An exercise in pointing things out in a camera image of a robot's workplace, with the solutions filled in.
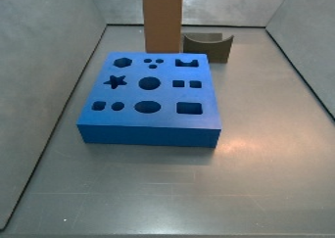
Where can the dark grey arch object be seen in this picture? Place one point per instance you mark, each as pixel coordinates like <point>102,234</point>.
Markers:
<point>212,44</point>

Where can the blue shape sorter block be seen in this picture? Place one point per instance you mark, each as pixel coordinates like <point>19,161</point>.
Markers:
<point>153,99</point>

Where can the tall brown rectangular post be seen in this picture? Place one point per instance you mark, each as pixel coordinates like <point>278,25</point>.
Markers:
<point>162,25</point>

